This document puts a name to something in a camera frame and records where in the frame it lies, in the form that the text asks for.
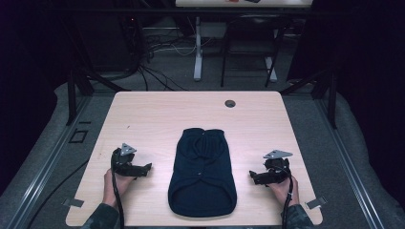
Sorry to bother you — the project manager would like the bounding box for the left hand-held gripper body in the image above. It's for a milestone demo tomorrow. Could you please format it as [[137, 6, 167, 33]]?
[[110, 142, 143, 177]]

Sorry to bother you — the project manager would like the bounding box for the black metal frame post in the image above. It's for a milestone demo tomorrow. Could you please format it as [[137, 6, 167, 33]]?
[[280, 66, 338, 130], [65, 68, 96, 127]]

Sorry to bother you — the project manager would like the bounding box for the black floor cable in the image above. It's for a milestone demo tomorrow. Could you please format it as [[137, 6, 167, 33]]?
[[27, 158, 91, 229]]

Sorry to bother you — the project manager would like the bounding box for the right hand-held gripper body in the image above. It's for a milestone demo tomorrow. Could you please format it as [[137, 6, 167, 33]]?
[[261, 149, 293, 186]]

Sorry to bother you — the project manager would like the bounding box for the bundle of floor cables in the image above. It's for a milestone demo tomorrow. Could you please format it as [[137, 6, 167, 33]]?
[[117, 15, 204, 93]]

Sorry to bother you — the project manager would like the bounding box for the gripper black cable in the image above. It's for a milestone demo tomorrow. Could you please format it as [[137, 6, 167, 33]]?
[[281, 176, 294, 229], [110, 148, 126, 229]]

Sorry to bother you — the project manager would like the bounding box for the dark navy garment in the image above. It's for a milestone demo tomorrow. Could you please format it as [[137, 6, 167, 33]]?
[[167, 127, 239, 219]]

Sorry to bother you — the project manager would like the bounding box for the person's right hand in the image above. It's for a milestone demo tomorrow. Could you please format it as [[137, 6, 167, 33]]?
[[266, 176, 301, 207]]

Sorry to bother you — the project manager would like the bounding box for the grey metal table bracket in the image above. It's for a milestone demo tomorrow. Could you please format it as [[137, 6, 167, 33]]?
[[305, 196, 328, 211], [62, 198, 85, 208]]

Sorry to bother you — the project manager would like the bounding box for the white desk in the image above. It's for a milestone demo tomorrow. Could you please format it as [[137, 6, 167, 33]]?
[[174, 0, 314, 83]]

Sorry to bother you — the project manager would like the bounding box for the person's left hand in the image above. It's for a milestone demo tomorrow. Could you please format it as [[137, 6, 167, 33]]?
[[101, 168, 137, 209]]

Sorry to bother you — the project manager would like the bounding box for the black chair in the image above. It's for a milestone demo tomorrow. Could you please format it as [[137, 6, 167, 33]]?
[[220, 14, 288, 89]]

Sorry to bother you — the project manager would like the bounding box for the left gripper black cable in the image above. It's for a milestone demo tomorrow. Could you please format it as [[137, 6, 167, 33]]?
[[110, 148, 126, 229]]

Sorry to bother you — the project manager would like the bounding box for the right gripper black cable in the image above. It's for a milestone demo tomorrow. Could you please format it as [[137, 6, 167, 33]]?
[[281, 176, 294, 229]]

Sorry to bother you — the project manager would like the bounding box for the aluminium floor rail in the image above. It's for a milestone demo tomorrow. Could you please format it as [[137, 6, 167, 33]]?
[[6, 94, 94, 229], [313, 94, 386, 229]]

